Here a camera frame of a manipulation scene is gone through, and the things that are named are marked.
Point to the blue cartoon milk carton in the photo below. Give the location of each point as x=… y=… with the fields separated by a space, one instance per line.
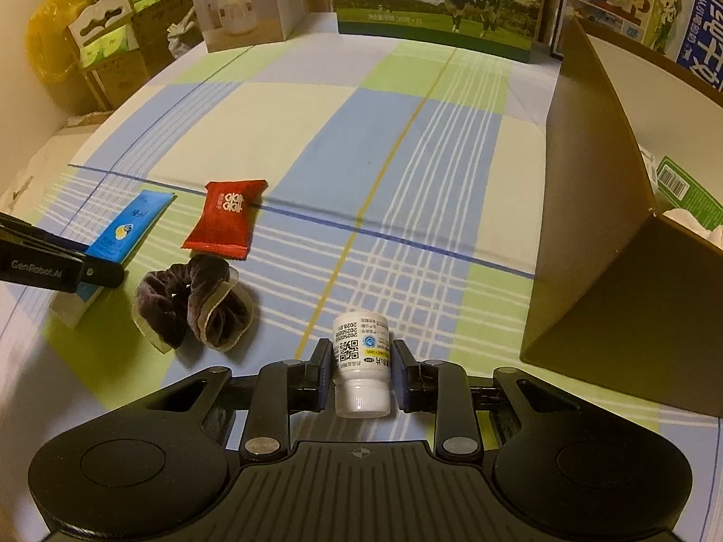
x=687 y=32

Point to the small white pill bottle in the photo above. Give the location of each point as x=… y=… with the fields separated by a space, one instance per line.
x=362 y=365

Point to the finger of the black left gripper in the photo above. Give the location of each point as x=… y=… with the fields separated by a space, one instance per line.
x=100 y=272

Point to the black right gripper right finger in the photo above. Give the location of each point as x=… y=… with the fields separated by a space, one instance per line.
x=440 y=388

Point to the dark brown scrunchie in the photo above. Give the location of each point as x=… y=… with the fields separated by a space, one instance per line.
x=202 y=298

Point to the green cow milk carton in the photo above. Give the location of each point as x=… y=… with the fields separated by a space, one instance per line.
x=440 y=0

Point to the white knitted cloth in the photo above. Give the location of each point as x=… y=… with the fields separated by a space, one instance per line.
x=688 y=221

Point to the white plastic bag clutter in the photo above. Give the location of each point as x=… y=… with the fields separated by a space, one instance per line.
x=184 y=35

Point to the brown cardboard storage box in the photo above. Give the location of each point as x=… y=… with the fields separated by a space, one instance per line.
x=623 y=296

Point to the yellow plastic bag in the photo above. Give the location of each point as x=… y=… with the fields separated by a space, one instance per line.
x=48 y=53

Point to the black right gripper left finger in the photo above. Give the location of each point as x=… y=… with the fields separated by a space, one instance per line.
x=279 y=391

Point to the cardboard box with tissues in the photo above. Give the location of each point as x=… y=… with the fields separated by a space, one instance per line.
x=122 y=44

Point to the checkered bed sheet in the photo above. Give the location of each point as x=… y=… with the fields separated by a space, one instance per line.
x=403 y=178

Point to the blue cream tube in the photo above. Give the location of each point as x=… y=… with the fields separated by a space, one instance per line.
x=116 y=244

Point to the red candy wrapper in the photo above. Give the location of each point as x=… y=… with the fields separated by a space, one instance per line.
x=224 y=228

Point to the green white medicine box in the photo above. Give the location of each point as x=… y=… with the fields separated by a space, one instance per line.
x=684 y=192

